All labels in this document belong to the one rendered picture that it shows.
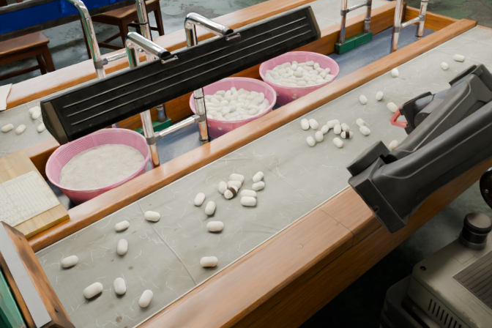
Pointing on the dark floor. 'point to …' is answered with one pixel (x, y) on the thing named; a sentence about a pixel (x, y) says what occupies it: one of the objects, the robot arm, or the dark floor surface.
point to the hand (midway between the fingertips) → (393, 121)
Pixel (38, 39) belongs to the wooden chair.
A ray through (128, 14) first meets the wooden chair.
